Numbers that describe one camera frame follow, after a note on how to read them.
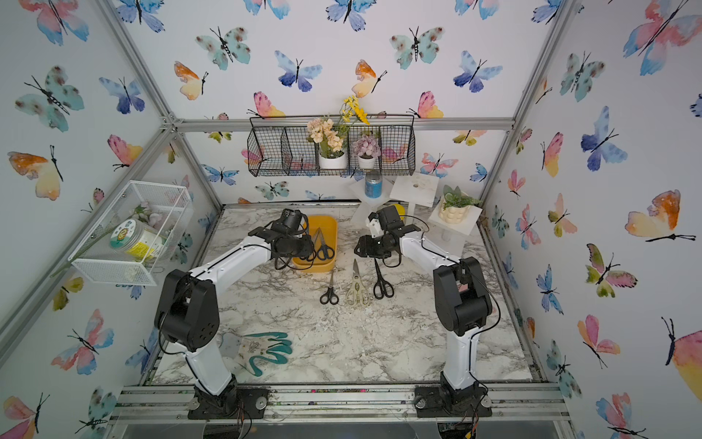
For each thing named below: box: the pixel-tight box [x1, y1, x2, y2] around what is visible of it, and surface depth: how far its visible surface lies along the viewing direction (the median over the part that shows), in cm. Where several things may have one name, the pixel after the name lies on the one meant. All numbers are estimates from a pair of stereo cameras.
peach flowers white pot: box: [306, 117, 348, 171], surface depth 85 cm
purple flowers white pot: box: [351, 134, 382, 171], surface depth 91 cm
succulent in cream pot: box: [438, 184, 482, 225], surface depth 91 cm
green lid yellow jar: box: [109, 218, 169, 263], surface depth 66 cm
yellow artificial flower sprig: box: [339, 96, 371, 126], surface depth 84 cm
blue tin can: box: [364, 171, 383, 199], surface depth 101 cm
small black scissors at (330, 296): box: [319, 268, 340, 306], surface depth 95 cm
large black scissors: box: [372, 257, 395, 300], surface depth 98 cm
